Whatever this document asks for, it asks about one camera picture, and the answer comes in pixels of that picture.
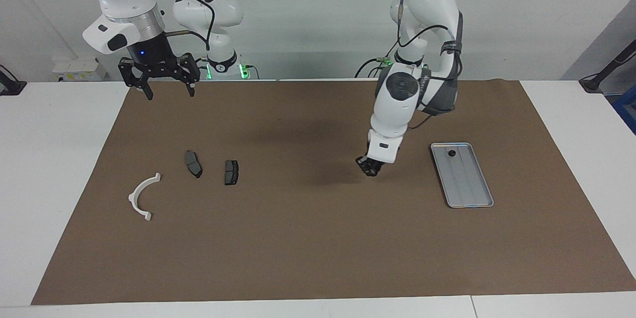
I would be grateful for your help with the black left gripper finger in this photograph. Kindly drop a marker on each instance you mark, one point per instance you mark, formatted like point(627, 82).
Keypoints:
point(363, 165)
point(376, 171)

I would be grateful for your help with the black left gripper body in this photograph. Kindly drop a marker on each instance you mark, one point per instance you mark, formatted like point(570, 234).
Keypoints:
point(373, 162)

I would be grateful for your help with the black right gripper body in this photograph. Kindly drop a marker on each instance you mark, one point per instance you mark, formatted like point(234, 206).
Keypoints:
point(151, 57)

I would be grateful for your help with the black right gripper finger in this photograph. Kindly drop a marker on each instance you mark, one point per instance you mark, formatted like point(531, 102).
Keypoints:
point(131, 74)
point(191, 69)

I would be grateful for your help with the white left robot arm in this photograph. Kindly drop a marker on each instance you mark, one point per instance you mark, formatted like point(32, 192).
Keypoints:
point(397, 109)

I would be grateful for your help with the silver metal tray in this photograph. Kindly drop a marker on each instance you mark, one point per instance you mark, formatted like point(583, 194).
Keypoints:
point(467, 184)

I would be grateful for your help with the white power strip box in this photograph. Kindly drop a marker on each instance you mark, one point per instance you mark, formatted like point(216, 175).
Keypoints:
point(79, 69)

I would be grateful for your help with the long grey brake pad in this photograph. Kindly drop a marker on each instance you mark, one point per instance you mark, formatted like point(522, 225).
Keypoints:
point(193, 165)

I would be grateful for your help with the brown table mat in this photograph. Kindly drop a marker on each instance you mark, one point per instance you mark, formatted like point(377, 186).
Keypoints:
point(298, 238)

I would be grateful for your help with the short grey brake pad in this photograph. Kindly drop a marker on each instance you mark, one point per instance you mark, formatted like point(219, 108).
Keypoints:
point(231, 173)

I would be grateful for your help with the black angled stand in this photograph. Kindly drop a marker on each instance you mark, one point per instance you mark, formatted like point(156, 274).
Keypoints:
point(594, 82)

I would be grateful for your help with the blue crate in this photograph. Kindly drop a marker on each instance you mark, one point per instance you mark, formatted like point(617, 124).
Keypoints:
point(628, 109)

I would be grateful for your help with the black clamp mount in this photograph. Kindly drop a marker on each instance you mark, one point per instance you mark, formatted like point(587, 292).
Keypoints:
point(12, 87)

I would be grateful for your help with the white curved plastic bracket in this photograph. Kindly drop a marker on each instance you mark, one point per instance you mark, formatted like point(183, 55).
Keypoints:
point(132, 198)

